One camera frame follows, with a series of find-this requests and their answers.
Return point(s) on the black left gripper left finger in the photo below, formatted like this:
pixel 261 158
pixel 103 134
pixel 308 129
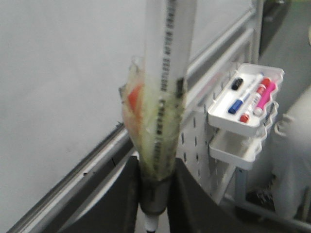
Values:
pixel 116 211

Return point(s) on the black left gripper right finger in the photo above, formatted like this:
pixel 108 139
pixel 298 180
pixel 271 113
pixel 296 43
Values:
pixel 191 210

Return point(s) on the white whiteboard marker with tape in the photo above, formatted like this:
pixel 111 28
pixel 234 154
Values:
pixel 162 70

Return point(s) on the white whiteboard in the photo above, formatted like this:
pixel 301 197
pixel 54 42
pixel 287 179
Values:
pixel 62 63

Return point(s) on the white lower storage tray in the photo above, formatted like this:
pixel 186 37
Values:
pixel 242 151

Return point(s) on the white storage tray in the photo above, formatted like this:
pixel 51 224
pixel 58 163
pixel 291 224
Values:
pixel 217 113
pixel 242 151

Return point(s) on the red capped marker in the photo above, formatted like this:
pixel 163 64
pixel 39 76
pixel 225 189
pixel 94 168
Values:
pixel 244 118

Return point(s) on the blue capped white marker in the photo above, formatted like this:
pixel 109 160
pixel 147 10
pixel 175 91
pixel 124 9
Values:
pixel 245 94

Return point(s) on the red round magnet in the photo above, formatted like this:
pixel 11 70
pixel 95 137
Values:
pixel 134 99

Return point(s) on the white upper storage tray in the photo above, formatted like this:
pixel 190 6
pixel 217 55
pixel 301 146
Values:
pixel 217 113

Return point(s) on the pink marker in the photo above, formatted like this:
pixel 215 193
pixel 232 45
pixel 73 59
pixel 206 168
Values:
pixel 259 109

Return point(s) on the black marker cap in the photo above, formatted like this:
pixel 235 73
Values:
pixel 237 83

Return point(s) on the white metal stand frame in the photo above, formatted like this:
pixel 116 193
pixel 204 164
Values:
pixel 180 152

